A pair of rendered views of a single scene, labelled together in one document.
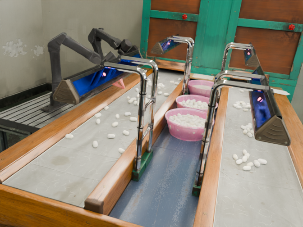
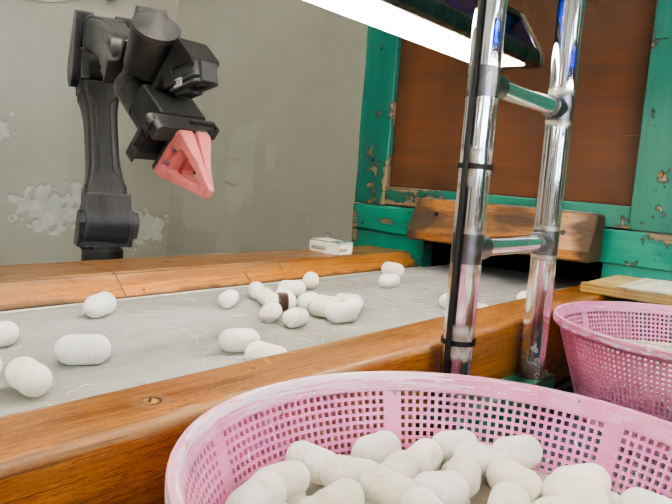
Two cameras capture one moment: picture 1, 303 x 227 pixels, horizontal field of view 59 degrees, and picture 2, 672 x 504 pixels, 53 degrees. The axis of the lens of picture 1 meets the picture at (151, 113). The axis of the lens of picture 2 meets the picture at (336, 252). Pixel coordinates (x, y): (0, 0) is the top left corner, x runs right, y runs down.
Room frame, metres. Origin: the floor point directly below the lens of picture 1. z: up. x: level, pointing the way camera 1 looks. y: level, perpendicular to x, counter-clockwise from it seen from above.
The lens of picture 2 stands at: (1.34, -0.32, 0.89)
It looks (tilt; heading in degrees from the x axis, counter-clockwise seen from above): 6 degrees down; 24
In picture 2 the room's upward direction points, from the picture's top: 4 degrees clockwise
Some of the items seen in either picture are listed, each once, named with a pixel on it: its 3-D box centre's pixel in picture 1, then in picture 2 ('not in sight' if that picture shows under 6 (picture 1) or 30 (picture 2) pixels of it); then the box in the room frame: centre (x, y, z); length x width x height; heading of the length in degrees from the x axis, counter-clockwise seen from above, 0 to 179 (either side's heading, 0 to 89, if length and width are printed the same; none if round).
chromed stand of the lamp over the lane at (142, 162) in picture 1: (127, 116); not in sight; (0.99, 0.09, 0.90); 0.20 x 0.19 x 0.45; 165
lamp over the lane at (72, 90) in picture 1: (110, 69); not in sight; (1.01, 0.17, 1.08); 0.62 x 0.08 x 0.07; 165
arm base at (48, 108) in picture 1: (55, 100); not in sight; (1.58, 0.61, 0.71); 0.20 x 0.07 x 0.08; 163
